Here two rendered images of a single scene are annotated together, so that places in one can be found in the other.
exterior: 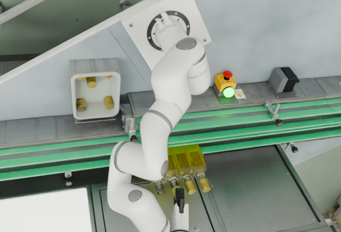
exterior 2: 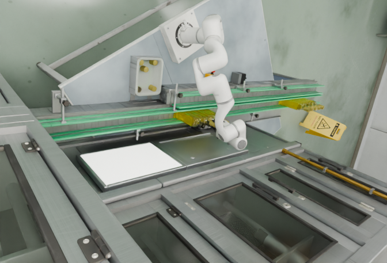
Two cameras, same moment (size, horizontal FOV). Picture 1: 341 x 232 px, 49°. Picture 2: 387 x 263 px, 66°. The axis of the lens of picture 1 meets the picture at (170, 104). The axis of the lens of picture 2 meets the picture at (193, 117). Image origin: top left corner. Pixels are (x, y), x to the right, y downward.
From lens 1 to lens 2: 1.13 m
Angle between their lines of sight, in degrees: 30
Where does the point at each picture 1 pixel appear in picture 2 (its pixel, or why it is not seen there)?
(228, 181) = not seen: hidden behind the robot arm
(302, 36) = (241, 51)
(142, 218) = (224, 83)
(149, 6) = (176, 18)
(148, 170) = (222, 56)
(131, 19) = (168, 24)
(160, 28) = (183, 29)
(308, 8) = (242, 34)
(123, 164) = (204, 62)
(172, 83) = (216, 22)
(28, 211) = (120, 154)
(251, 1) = not seen: hidden behind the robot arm
